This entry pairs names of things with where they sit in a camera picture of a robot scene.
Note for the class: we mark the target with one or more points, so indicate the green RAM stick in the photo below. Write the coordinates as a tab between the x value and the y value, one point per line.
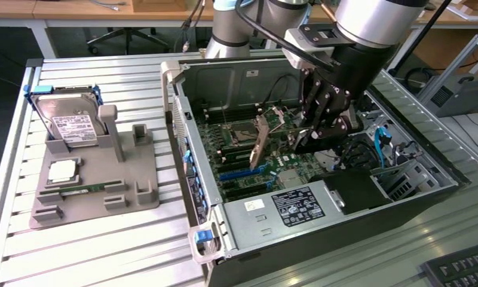
84	189

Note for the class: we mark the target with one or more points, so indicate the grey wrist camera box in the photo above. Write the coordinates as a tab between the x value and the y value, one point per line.
307	33

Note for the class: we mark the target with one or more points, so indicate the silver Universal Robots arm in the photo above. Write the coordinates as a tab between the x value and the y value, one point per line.
375	21

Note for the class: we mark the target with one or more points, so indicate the silver chipset heatsink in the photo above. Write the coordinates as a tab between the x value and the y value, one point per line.
292	179

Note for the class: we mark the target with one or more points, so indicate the grey computer tower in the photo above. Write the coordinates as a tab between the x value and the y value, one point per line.
463	95

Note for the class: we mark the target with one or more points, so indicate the grey plastic parts rack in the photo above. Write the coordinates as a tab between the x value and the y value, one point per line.
95	161

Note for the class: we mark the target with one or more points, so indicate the black tripod pole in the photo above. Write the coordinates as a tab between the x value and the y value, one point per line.
411	46

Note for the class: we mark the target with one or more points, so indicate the black RAM slot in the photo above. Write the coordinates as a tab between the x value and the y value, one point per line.
235	148
234	117
231	110

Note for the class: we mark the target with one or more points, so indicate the silver CPU chip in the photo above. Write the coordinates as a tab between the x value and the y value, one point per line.
62	172

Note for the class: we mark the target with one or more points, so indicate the blue expansion slot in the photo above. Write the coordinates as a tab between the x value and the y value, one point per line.
235	175

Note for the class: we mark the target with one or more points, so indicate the open black PC case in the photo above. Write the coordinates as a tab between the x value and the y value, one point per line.
383	221

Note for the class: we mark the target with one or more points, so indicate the metal disk bay cage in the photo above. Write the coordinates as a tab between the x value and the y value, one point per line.
372	119

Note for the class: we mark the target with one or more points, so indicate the thin metal locking lever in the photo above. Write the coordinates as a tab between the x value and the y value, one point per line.
224	113

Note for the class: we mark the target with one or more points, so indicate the black office chair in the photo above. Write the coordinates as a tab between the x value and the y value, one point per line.
130	36

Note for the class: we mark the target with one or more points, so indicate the green Dell motherboard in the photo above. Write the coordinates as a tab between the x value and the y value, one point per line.
214	134

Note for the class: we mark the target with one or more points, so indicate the wooden desk white frame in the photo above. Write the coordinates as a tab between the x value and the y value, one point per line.
463	24
17	9

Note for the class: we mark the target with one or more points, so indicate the black expansion slot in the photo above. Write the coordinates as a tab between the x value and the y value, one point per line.
234	168
247	193

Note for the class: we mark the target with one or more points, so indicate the black keyboard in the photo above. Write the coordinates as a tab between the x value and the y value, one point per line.
467	266

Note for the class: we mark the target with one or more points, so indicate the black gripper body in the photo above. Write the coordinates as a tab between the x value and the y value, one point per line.
363	71

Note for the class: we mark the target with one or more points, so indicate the metal socket cover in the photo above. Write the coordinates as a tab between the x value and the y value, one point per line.
275	115

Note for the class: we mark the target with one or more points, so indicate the hard disk in blue caddy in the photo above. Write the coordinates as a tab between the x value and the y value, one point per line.
64	107

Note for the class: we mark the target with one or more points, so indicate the dark RAM stick with label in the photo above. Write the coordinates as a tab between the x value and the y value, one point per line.
235	157

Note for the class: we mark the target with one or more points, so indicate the graphics card with black fan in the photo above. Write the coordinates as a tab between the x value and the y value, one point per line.
259	143

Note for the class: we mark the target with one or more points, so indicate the CPU socket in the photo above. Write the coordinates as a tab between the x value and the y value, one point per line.
242	134

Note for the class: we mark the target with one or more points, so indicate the grey power supply unit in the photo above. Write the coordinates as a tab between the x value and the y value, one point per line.
259	227

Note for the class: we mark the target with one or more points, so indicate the blue case latch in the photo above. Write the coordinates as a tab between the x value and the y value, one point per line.
203	236

